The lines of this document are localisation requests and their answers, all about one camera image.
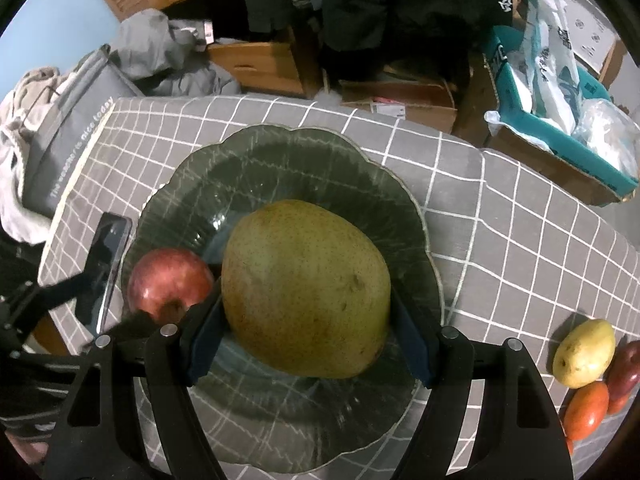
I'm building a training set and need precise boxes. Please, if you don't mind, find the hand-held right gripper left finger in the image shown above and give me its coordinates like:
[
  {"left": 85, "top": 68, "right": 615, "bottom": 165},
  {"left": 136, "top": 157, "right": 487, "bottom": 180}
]
[{"left": 42, "top": 280, "right": 236, "bottom": 480}]

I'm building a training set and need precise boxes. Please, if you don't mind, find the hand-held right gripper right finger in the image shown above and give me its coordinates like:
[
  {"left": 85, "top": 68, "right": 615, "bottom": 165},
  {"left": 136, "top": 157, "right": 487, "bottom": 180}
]
[{"left": 387, "top": 287, "right": 576, "bottom": 480}]

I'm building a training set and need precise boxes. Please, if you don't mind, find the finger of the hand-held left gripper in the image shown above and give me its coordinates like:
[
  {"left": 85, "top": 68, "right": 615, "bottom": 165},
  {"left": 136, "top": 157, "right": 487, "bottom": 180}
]
[{"left": 20, "top": 255, "right": 113, "bottom": 321}]

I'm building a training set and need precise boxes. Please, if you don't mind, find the yellow-red apple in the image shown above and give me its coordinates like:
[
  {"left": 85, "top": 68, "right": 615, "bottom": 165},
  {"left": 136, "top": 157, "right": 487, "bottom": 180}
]
[{"left": 221, "top": 199, "right": 392, "bottom": 380}]

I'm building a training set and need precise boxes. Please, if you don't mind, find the yellow-green apple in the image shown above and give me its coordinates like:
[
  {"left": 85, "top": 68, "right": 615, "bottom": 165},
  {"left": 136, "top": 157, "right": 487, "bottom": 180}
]
[{"left": 552, "top": 318, "right": 617, "bottom": 389}]

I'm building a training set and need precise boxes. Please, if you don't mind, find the green glass plate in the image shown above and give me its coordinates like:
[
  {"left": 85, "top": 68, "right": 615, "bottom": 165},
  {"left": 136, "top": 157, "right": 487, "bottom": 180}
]
[{"left": 121, "top": 126, "right": 446, "bottom": 476}]

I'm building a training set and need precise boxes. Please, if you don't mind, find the dark red apple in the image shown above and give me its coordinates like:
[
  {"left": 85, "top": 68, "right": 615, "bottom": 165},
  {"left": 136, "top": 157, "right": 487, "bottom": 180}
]
[{"left": 606, "top": 340, "right": 640, "bottom": 415}]

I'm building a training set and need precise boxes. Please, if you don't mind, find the black smartphone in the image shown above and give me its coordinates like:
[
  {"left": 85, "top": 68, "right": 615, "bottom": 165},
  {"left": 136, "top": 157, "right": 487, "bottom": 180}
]
[{"left": 75, "top": 213, "right": 133, "bottom": 337}]

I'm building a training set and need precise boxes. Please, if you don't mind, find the grey checked tablecloth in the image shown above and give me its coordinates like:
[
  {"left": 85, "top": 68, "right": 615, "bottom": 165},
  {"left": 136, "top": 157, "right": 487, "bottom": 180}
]
[{"left": 37, "top": 94, "right": 640, "bottom": 480}]

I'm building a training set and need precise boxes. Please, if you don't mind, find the grey fabric bag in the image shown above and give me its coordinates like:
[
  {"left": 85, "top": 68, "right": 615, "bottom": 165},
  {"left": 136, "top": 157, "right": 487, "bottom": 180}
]
[{"left": 20, "top": 45, "right": 146, "bottom": 218}]

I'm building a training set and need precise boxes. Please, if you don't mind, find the beige cloth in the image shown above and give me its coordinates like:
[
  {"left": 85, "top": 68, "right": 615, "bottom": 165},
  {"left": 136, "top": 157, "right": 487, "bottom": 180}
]
[{"left": 0, "top": 67, "right": 66, "bottom": 243}]

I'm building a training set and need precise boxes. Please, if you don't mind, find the flat cardboard box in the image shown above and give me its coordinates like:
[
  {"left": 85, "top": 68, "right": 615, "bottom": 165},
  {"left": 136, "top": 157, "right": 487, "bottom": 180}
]
[{"left": 340, "top": 77, "right": 458, "bottom": 133}]

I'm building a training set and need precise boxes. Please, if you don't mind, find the teal cardboard box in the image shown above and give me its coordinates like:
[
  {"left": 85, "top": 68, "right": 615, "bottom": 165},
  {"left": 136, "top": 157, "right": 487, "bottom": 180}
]
[{"left": 482, "top": 25, "right": 640, "bottom": 206}]

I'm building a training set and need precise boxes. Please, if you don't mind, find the grey clothing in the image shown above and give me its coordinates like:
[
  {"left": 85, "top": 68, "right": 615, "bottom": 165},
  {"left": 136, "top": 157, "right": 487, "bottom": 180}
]
[{"left": 107, "top": 10, "right": 243, "bottom": 98}]

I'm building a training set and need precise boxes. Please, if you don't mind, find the clear plastic bag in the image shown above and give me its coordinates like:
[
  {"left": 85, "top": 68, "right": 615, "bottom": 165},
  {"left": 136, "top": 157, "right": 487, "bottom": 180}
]
[{"left": 572, "top": 99, "right": 640, "bottom": 181}]

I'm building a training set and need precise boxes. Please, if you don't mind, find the white printed plastic bag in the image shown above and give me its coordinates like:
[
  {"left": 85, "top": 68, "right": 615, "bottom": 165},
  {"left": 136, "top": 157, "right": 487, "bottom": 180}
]
[{"left": 515, "top": 0, "right": 586, "bottom": 133}]

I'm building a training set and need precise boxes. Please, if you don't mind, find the black jacket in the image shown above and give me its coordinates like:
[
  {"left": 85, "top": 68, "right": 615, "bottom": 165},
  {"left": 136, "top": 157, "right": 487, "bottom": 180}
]
[{"left": 317, "top": 0, "right": 516, "bottom": 81}]

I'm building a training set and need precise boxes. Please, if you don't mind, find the white printed box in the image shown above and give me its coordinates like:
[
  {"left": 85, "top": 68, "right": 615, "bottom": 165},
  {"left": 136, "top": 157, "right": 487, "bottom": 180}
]
[{"left": 560, "top": 0, "right": 628, "bottom": 86}]

